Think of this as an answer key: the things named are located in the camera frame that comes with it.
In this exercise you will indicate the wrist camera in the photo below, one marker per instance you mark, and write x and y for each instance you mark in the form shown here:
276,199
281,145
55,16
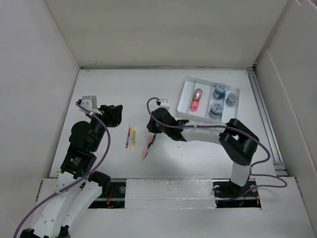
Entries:
89,102
163,103

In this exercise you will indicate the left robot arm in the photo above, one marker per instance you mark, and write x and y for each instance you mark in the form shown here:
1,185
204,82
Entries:
79,183

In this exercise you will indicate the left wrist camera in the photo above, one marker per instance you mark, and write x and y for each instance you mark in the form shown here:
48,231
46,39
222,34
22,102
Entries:
89,102

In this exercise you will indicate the blue pen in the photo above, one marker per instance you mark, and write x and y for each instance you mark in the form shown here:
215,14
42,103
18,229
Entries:
149,144

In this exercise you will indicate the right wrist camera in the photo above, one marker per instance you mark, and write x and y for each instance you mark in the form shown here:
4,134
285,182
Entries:
163,103

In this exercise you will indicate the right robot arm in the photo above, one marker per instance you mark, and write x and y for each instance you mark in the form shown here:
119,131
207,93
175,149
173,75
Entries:
235,138

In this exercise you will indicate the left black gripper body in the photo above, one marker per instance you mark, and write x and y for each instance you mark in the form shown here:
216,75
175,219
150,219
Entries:
106,115

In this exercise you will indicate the white organizer tray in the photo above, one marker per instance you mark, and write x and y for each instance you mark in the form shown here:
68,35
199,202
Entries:
207,99

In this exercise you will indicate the orange pen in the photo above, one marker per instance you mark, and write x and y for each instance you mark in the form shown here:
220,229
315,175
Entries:
144,153

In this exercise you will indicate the aluminium rail right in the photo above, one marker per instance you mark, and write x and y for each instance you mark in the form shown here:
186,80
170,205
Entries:
276,157

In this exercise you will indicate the red pen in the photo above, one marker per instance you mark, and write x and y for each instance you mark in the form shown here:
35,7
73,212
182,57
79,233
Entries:
128,137

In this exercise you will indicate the pink cap marker tube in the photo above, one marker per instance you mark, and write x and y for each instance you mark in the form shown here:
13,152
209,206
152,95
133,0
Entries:
196,99

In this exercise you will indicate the black pen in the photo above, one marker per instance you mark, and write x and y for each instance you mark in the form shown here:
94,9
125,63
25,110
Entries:
150,142

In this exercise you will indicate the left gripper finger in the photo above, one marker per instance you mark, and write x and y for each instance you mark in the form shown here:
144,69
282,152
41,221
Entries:
114,121
117,110

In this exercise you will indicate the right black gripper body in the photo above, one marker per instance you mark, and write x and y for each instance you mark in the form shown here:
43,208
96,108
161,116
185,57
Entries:
158,128

